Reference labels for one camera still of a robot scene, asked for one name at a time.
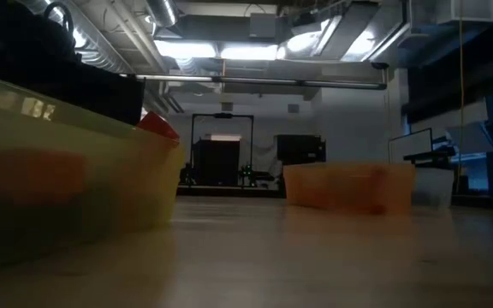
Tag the yellow translucent plastic bin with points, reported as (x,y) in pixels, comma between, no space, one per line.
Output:
(101,184)

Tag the white ceiling box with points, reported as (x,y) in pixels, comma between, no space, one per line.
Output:
(473,10)

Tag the horizontal ceiling pipe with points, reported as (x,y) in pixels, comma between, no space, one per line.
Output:
(178,78)

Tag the grey ceiling box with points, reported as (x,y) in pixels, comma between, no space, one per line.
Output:
(263,25)

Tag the ceiling light panel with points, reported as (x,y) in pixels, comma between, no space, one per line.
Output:
(248,52)
(184,49)

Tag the white board screen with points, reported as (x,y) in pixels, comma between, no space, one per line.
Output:
(411,145)

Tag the smooth silver ventilation duct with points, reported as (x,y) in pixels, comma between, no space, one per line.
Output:
(161,10)

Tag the orange translucent plastic bin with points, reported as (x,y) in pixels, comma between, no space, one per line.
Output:
(349,188)

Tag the black desk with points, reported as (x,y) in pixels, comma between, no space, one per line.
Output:
(430,157)

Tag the ribbed silver ventilation duct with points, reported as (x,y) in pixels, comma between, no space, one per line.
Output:
(114,55)

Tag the black background rig frame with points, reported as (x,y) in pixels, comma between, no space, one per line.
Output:
(192,128)

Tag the white tilted panel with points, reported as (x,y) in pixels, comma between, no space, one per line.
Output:
(471,137)

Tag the black monitor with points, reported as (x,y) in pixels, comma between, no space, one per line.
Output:
(302,149)

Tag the black partition panel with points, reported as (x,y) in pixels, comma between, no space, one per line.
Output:
(109,96)

